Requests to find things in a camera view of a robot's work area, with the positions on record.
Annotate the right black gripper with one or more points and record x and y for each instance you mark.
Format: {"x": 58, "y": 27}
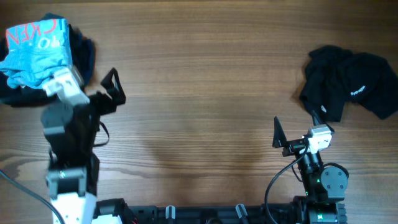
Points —
{"x": 298, "y": 146}

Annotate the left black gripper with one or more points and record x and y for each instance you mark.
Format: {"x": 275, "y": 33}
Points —
{"x": 109, "y": 106}

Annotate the light blue printed t-shirt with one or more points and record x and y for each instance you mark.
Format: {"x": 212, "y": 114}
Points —
{"x": 36, "y": 50}

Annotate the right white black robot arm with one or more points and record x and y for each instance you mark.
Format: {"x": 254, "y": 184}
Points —
{"x": 324, "y": 183}

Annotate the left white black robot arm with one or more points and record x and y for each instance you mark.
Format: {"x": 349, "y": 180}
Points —
{"x": 70, "y": 126}

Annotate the black t-shirt white letters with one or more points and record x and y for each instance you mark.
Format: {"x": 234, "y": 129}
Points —
{"x": 83, "y": 55}

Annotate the black t-shirt small logo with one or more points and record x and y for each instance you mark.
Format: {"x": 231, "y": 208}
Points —
{"x": 335, "y": 76}

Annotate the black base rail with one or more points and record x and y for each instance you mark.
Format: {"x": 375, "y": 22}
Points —
{"x": 211, "y": 213}

